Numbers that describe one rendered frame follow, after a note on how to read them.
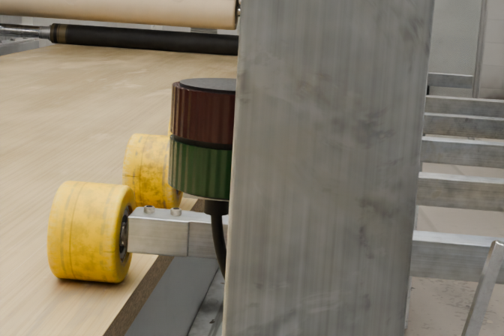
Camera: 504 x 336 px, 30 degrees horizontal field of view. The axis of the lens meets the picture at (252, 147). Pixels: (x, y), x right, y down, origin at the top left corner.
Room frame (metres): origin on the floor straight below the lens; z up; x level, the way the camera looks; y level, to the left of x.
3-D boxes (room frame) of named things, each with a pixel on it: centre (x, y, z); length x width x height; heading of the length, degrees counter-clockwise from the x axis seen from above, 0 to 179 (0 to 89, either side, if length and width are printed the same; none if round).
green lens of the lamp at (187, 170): (0.44, 0.01, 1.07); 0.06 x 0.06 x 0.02
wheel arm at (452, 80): (2.22, -0.25, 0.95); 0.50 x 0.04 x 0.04; 85
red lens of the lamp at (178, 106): (0.44, 0.01, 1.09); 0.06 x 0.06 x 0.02
